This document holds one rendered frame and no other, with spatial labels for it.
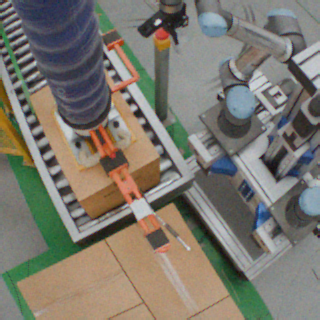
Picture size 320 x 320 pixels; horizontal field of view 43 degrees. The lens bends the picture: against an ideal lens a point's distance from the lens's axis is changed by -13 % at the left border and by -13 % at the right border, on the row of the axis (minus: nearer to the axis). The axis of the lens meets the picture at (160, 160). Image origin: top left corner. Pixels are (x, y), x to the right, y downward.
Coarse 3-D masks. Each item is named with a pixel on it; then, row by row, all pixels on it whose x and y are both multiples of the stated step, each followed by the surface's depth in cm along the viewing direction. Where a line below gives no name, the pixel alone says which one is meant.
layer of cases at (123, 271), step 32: (160, 224) 224; (96, 256) 218; (128, 256) 219; (160, 256) 219; (192, 256) 219; (32, 288) 211; (64, 288) 212; (96, 288) 213; (128, 288) 213; (160, 288) 213; (192, 288) 213; (224, 288) 213
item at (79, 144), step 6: (54, 108) 198; (54, 114) 197; (54, 120) 197; (60, 120) 196; (60, 126) 195; (60, 132) 194; (66, 138) 193; (78, 138) 193; (84, 138) 193; (66, 144) 192; (72, 144) 192; (78, 144) 189; (84, 144) 192; (72, 150) 191; (78, 150) 191; (90, 150) 191; (72, 156) 191; (90, 156) 190; (78, 162) 189; (78, 168) 189; (84, 168) 189
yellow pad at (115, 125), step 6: (114, 102) 199; (120, 114) 197; (114, 120) 195; (120, 120) 195; (126, 120) 196; (108, 126) 194; (114, 126) 193; (120, 126) 194; (126, 126) 194; (108, 132) 194; (114, 132) 194; (132, 132) 194; (114, 138) 193; (132, 138) 193
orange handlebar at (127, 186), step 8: (120, 48) 195; (120, 56) 194; (128, 64) 191; (136, 72) 190; (128, 80) 189; (136, 80) 190; (112, 88) 188; (120, 88) 188; (96, 136) 181; (104, 136) 181; (96, 144) 180; (112, 144) 180; (104, 152) 179; (128, 176) 175; (120, 184) 174; (128, 184) 174; (136, 184) 174; (128, 192) 175; (136, 192) 173; (128, 200) 172; (152, 216) 170; (144, 224) 169; (152, 224) 170; (168, 248) 166
